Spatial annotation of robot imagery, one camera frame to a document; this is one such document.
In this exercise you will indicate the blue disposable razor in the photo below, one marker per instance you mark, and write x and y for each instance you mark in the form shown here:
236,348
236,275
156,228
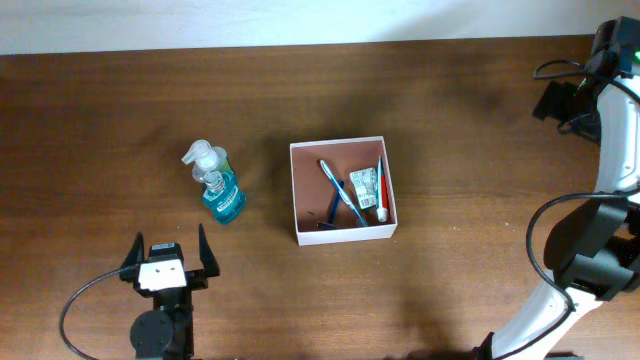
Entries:
329,224

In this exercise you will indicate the white cardboard box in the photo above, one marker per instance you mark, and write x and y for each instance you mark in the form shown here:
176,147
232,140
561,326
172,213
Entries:
313,193

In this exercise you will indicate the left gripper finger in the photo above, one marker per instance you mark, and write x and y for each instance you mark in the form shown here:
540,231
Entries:
134,258
206,255

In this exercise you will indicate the blue white toothbrush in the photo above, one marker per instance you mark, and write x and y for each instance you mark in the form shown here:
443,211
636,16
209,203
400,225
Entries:
342,194

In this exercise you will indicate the clear pump soap bottle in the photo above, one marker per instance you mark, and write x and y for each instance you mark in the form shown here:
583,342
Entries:
206,158

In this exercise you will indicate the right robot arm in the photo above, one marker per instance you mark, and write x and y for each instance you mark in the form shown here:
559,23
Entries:
584,246

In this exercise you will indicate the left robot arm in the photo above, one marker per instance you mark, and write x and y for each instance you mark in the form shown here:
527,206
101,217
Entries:
167,330

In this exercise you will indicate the toothpaste tube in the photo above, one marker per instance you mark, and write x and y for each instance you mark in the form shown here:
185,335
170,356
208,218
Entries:
382,197

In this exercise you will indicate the blue mouthwash bottle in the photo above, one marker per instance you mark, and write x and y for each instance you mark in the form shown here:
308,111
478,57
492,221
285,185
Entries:
222,196

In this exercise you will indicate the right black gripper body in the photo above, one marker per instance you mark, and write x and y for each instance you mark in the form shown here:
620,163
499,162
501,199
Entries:
573,105

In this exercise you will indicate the green Dettol soap bar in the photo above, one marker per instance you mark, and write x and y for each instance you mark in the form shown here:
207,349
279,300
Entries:
365,185

